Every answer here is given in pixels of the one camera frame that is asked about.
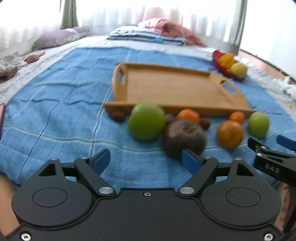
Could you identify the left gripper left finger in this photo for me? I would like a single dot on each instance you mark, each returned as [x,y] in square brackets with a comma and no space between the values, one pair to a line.
[70,176]

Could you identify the dark purple persimmon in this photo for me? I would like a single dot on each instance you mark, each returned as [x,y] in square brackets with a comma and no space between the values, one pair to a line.
[183,134]

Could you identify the red jujube date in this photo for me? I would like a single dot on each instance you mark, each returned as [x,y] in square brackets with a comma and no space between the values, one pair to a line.
[170,118]
[205,123]
[118,116]

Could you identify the blue striped pillow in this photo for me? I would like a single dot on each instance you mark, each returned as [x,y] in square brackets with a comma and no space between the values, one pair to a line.
[135,33]

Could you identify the yellow starfruit in bowl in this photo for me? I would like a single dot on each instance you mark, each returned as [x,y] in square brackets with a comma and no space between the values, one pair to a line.
[226,60]

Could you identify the pink crumpled blanket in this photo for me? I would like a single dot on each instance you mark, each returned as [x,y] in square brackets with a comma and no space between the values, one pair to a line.
[170,29]

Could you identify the red glass fruit bowl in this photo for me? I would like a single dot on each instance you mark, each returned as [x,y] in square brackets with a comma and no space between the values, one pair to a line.
[222,67]

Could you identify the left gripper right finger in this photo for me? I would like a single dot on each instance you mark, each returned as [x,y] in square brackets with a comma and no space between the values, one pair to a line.
[206,170]

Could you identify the crumpled clothes left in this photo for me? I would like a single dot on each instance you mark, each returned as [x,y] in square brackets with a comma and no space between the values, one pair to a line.
[11,63]

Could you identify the purple pillow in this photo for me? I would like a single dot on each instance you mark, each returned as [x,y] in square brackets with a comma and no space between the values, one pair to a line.
[58,38]

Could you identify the yellow pear in bowl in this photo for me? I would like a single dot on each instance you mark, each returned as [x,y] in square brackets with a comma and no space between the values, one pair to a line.
[238,70]

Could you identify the large orange fruit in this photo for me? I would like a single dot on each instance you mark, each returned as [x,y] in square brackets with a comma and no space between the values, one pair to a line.
[229,134]

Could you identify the large green apple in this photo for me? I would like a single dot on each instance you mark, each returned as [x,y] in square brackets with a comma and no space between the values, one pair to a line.
[147,121]

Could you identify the green curtain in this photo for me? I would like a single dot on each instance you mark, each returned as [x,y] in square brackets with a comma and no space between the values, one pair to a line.
[69,17]

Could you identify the white crumpled cloth right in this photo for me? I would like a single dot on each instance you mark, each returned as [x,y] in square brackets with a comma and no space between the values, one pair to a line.
[287,87]

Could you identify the small mandarin orange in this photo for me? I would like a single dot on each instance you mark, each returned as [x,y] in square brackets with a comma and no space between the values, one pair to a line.
[237,116]
[189,114]

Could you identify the wooden serving tray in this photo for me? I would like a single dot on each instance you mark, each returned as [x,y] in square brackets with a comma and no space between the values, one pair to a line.
[174,89]

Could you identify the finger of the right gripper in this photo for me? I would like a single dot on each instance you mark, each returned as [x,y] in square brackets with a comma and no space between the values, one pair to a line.
[286,142]
[261,148]

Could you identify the small green apple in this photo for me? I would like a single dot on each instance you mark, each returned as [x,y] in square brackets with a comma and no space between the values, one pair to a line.
[258,125]

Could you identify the white sheer curtain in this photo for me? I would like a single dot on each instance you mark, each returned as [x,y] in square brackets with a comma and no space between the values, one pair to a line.
[214,22]

